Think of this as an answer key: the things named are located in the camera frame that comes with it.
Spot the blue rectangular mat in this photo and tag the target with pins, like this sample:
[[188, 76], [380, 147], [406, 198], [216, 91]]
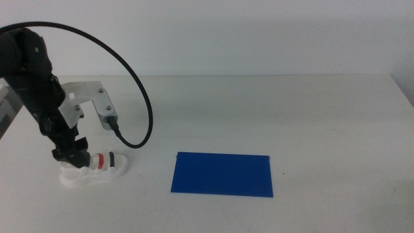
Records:
[[223, 174]]

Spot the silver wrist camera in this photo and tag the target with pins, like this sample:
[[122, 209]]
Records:
[[106, 110]]

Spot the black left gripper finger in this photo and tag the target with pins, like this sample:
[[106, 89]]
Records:
[[81, 144], [72, 159]]

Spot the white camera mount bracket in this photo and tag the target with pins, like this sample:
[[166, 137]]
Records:
[[76, 94]]

